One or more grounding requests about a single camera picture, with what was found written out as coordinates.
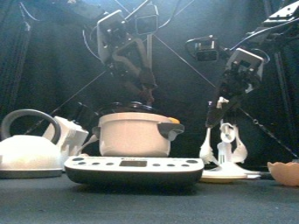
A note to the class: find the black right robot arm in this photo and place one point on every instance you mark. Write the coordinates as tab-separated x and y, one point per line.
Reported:
278	22

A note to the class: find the beige eggshell half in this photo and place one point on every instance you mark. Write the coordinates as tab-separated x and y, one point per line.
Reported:
284	172

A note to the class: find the black pot lid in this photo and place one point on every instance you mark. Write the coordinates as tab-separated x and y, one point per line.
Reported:
126	107

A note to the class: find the yellow toy food piece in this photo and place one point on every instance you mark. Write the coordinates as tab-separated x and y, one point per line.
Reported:
174	120

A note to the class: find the white toy spatula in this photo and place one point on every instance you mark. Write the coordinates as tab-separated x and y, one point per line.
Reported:
207	150

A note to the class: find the white toy ladle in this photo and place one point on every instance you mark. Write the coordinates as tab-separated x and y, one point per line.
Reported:
239	150

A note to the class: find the white toy cooking pot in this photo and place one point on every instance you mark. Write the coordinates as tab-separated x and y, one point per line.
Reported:
134	134

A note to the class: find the white toy toaster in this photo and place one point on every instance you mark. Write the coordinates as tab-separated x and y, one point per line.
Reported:
69	135

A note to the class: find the white toy kettle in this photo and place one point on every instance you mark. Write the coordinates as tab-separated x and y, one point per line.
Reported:
27	148

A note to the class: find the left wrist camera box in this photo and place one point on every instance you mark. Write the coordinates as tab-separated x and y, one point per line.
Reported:
147	22

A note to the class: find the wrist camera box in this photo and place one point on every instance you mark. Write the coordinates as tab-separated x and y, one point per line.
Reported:
147	22
204	49

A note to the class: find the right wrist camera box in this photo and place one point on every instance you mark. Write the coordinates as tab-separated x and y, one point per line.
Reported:
204	49

